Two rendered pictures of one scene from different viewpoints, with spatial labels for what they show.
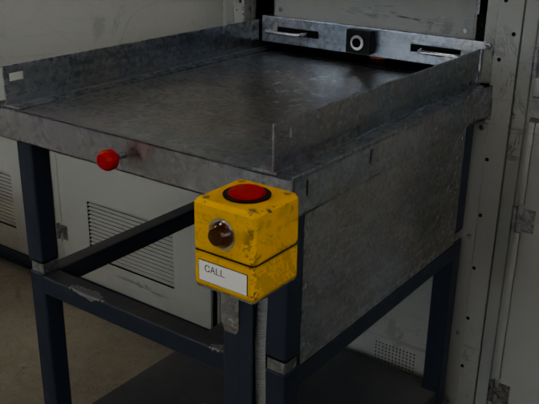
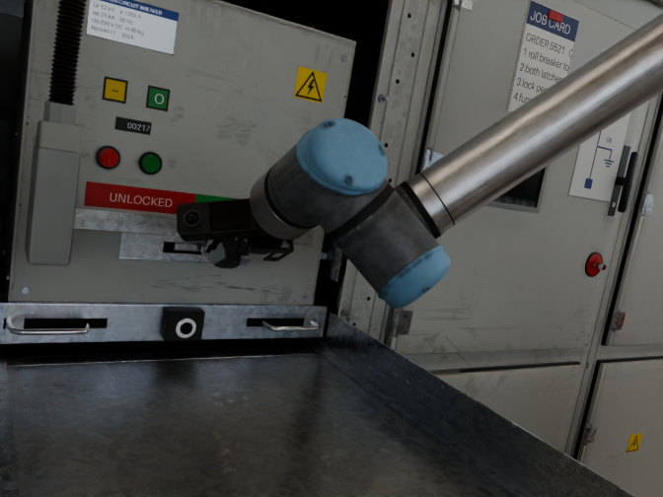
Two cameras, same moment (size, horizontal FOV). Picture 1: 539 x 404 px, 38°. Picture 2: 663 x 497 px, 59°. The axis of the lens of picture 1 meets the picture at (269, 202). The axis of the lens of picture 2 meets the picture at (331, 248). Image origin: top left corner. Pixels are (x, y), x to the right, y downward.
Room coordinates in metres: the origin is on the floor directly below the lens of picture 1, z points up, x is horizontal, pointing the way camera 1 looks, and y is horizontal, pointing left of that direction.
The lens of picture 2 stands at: (1.18, 0.56, 1.19)
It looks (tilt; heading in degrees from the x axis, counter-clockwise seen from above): 9 degrees down; 292
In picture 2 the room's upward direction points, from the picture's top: 10 degrees clockwise
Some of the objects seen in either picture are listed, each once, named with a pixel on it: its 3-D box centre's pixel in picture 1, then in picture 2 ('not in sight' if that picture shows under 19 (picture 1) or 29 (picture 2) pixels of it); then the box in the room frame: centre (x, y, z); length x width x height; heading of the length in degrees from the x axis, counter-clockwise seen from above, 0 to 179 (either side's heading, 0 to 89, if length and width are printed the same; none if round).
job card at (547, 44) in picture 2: not in sight; (544, 65); (1.30, -0.68, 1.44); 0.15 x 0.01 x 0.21; 54
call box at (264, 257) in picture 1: (246, 238); not in sight; (0.76, 0.02, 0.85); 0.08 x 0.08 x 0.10; 54
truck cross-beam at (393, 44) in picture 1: (368, 39); (177, 318); (1.73, -0.21, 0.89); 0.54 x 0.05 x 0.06; 54
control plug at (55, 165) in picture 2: not in sight; (52, 192); (1.79, 0.01, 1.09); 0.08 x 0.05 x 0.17; 144
